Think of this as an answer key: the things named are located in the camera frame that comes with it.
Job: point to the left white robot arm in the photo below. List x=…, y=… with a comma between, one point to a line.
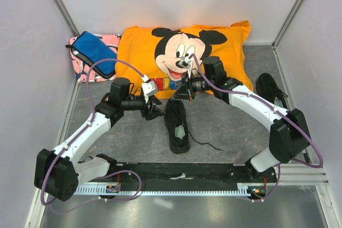
x=59, y=171

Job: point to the orange Mickey Mouse pillow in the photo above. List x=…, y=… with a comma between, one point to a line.
x=156, y=52

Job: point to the right aluminium frame post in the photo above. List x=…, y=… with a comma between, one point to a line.
x=287, y=22

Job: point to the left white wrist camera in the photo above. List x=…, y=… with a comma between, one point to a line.
x=149, y=86

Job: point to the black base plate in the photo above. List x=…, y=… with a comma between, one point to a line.
x=181, y=177

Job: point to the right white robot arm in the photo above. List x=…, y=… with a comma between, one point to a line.
x=288, y=132

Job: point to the blue cloth pouch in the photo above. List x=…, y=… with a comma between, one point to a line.
x=89, y=49

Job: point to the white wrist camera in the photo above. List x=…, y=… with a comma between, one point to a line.
x=149, y=86
x=187, y=63

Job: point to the pink patterned cloth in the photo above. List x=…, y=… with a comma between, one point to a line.
x=82, y=71

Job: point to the black shoelace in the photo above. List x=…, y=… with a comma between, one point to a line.
x=205, y=144

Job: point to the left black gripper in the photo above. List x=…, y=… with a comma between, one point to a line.
x=154, y=111

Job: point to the left aluminium frame post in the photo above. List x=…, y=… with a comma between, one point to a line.
x=66, y=17

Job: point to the slotted grey cable duct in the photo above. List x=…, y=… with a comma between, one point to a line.
x=103, y=189

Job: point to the aluminium frame post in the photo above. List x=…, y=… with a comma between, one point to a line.
x=66, y=17
x=287, y=22

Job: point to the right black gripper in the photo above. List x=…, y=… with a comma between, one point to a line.
x=181, y=93

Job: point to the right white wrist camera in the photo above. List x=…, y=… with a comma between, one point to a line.
x=187, y=63

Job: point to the aluminium rail at right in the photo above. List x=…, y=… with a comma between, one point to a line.
x=297, y=175

